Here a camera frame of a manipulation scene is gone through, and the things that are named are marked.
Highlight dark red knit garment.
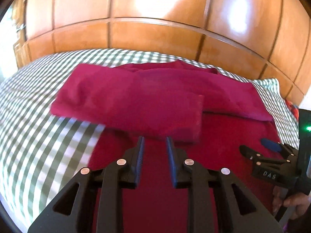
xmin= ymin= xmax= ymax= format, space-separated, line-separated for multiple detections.
xmin=51 ymin=60 xmax=279 ymax=232

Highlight person right hand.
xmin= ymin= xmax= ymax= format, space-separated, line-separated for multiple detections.
xmin=273 ymin=186 xmax=310 ymax=220

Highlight multicolour plaid pillow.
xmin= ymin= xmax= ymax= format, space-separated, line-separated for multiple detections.
xmin=285 ymin=99 xmax=299 ymax=121

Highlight green white checkered bedsheet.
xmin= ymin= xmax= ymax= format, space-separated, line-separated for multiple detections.
xmin=0 ymin=48 xmax=300 ymax=231

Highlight wooden panel headboard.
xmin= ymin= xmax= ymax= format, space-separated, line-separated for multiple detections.
xmin=13 ymin=0 xmax=310 ymax=104

